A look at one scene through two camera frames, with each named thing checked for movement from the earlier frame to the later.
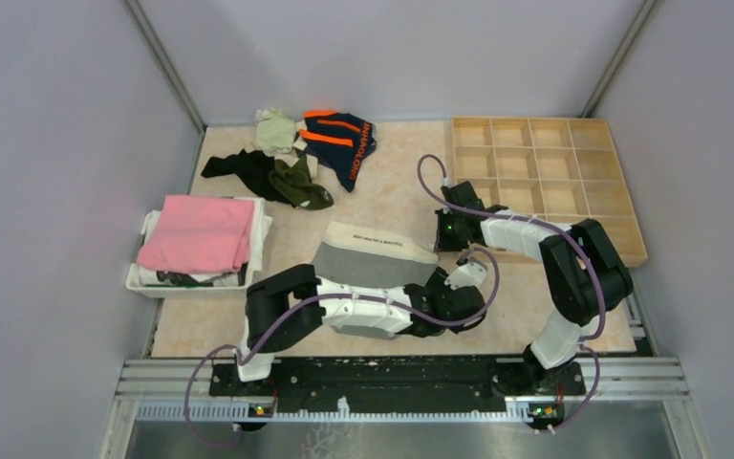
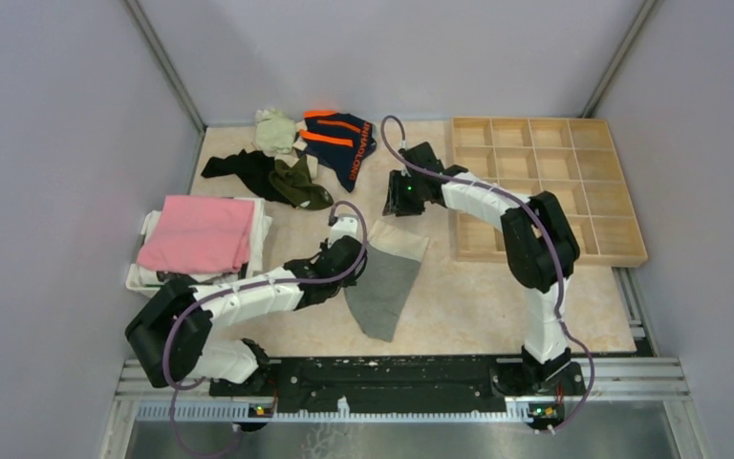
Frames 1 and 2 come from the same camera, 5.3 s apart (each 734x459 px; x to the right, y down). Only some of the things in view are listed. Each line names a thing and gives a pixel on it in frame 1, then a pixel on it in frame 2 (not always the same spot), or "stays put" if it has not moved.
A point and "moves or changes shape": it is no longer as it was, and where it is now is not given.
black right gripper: x=442 y=242 -> x=396 y=204
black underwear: x=252 y=166 stays put
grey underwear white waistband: x=360 y=255 moves or changes shape
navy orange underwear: x=339 y=141 stays put
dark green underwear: x=295 y=184 stays put
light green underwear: x=274 y=132 stays put
